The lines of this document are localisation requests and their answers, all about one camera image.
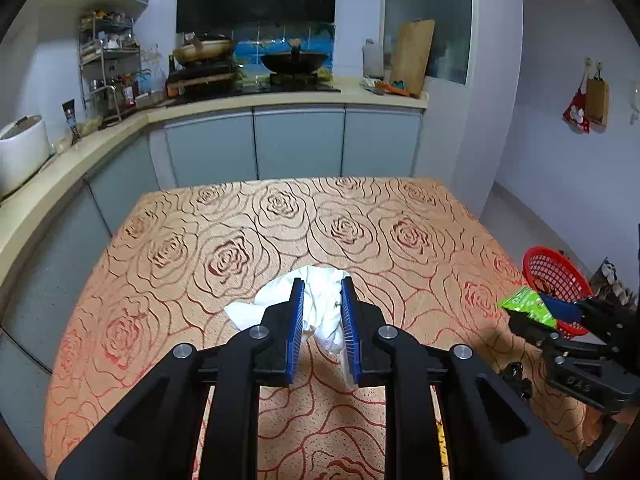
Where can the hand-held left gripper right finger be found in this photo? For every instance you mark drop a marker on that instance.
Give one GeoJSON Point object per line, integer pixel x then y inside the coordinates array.
{"type": "Point", "coordinates": [350, 330]}

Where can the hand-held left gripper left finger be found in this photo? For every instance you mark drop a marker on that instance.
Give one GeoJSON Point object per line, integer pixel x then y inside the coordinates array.
{"type": "Point", "coordinates": [297, 330]}

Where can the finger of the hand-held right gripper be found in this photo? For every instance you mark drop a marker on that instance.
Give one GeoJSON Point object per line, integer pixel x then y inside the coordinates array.
{"type": "Point", "coordinates": [532, 331]}
{"type": "Point", "coordinates": [562, 309]}

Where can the green snack wrapper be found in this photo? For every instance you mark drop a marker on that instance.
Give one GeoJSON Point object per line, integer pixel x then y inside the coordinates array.
{"type": "Point", "coordinates": [525, 305]}

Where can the white paper towel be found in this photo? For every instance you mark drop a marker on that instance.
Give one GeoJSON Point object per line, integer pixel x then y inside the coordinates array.
{"type": "Point", "coordinates": [320, 305]}

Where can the red plastic mesh basket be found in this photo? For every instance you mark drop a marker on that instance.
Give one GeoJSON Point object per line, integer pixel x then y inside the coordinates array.
{"type": "Point", "coordinates": [550, 265]}

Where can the person's right hand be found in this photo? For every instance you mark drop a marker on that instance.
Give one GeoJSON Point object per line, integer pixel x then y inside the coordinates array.
{"type": "Point", "coordinates": [592, 424]}

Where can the dark crumpled wrapper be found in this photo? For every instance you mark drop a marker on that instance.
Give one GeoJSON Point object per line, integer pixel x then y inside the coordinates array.
{"type": "Point", "coordinates": [516, 377]}

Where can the black shoe rack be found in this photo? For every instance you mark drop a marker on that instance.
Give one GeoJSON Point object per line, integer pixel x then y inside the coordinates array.
{"type": "Point", "coordinates": [612, 280]}

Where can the rose patterned tablecloth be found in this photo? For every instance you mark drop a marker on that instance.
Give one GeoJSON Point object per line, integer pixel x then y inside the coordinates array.
{"type": "Point", "coordinates": [200, 260]}

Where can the grey kitchen base cabinets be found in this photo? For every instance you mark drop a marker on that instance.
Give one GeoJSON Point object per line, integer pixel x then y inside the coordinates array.
{"type": "Point", "coordinates": [295, 145]}

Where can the brown paper bag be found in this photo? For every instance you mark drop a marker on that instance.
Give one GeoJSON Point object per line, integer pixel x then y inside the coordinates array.
{"type": "Point", "coordinates": [597, 100]}

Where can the black gas stove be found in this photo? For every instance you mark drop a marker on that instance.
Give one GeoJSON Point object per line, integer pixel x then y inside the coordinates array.
{"type": "Point", "coordinates": [300, 87]}

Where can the orange kitchen tool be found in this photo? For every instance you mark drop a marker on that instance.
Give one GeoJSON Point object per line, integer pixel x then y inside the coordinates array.
{"type": "Point", "coordinates": [395, 89]}

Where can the black wok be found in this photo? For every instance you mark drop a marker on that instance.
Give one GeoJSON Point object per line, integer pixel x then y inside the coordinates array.
{"type": "Point", "coordinates": [295, 62]}

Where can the translucent plastic bottle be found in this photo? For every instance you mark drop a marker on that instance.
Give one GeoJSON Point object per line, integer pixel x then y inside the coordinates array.
{"type": "Point", "coordinates": [372, 60]}

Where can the wooden cutting board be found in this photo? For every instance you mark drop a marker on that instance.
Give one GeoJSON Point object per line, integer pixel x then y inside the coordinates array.
{"type": "Point", "coordinates": [412, 55]}

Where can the blue scenic backsplash panel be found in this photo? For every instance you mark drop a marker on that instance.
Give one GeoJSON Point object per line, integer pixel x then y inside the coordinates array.
{"type": "Point", "coordinates": [250, 47]}

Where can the beige cooking pan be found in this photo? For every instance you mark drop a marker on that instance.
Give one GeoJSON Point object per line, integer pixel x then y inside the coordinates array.
{"type": "Point", "coordinates": [202, 50]}

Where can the dark standing pouch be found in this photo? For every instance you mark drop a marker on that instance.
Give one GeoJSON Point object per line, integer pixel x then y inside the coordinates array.
{"type": "Point", "coordinates": [71, 120]}

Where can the white rice cooker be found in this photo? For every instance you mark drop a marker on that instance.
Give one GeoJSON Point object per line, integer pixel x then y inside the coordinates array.
{"type": "Point", "coordinates": [20, 155]}

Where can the metal spice rack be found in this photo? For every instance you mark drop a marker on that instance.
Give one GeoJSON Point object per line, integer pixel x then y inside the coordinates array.
{"type": "Point", "coordinates": [107, 45]}

